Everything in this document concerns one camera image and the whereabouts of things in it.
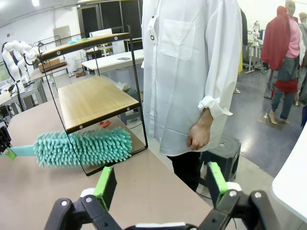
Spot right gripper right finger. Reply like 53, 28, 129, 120
197, 161, 281, 230

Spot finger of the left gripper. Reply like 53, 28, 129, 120
0, 126, 17, 161

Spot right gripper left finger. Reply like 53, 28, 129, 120
44, 166, 123, 230

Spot teal chenille duster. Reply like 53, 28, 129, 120
0, 126, 133, 169

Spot person's left forearm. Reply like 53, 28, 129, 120
196, 109, 214, 129

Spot person's left hand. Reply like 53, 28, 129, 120
187, 123, 212, 151

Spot black plastic stool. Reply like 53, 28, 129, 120
198, 133, 242, 194

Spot grey aluminium stand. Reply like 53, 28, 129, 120
0, 78, 47, 114

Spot white table corner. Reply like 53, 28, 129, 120
270, 133, 307, 227

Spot brown cardboard box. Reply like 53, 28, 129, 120
38, 57, 68, 73

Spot white plastic bag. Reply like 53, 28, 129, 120
116, 81, 130, 92

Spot person in white shirt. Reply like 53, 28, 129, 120
140, 0, 243, 192

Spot white background table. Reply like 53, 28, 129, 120
81, 49, 144, 78

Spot bystander with yellow garment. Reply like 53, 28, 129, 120
236, 7, 248, 94

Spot mannequin in red cloak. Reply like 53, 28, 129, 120
260, 6, 299, 125

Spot small white background robot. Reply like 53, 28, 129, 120
248, 21, 262, 40

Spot dark glass cabinet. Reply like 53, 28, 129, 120
78, 0, 142, 39

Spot white hanging tag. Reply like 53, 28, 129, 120
147, 15, 158, 45

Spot mannequin in pink shirt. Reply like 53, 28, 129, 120
284, 0, 301, 59

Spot mannequin in grey clothes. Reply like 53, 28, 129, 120
298, 11, 307, 106

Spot grey mannequin base plate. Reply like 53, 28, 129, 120
257, 112, 288, 131

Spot black frame wooden shelf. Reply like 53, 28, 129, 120
38, 23, 148, 177

